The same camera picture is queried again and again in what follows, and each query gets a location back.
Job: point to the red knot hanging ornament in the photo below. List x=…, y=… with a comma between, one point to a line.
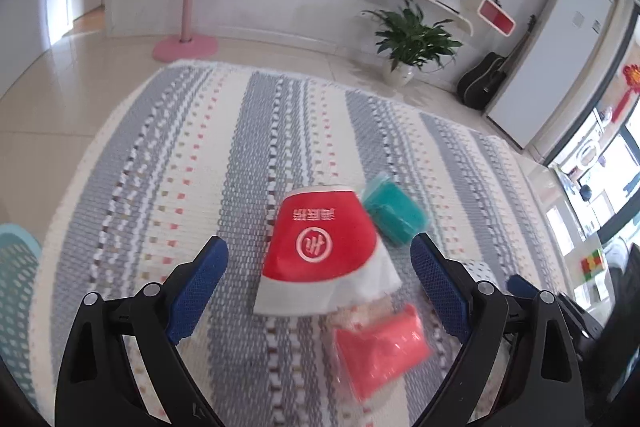
x=632, y=77

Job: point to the black acoustic guitar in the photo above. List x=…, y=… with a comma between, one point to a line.
x=482, y=79

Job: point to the colourful puzzle cube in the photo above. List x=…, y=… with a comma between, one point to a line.
x=592, y=263

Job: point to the white plant pot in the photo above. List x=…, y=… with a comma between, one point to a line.
x=401, y=76

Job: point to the white refrigerator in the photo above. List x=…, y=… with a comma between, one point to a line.
x=555, y=57

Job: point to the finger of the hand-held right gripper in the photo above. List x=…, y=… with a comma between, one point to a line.
x=522, y=286

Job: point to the striped woven mat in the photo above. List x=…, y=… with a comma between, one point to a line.
x=200, y=157

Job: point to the red and white paper bag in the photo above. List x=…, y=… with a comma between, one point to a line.
x=320, y=252

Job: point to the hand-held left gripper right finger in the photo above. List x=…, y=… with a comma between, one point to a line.
x=440, y=287

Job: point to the teal wrapper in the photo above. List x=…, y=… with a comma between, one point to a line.
x=395, y=212

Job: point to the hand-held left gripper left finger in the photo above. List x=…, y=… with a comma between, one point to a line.
x=197, y=289

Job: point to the orange-red plastic bag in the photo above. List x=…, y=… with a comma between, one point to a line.
x=385, y=352

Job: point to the teal plastic basket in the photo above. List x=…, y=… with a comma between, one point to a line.
x=17, y=297

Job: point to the green houseplant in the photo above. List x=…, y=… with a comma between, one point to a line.
x=412, y=37

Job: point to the white washing machine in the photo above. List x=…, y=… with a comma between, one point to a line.
x=587, y=152

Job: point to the red oval shelf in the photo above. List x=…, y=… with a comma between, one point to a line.
x=495, y=14

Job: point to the dark round object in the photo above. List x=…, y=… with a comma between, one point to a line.
x=586, y=192

